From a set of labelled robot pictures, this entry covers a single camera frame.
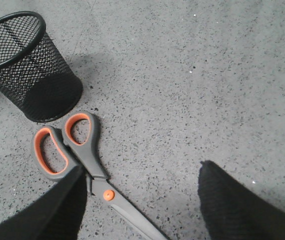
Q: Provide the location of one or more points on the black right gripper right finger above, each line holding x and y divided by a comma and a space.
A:
233, 212

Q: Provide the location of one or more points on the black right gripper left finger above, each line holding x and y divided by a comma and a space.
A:
57, 215

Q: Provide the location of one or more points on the grey orange scissors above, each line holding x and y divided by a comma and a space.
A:
85, 155

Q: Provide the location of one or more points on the black mesh pen cup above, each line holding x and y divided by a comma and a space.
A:
34, 76

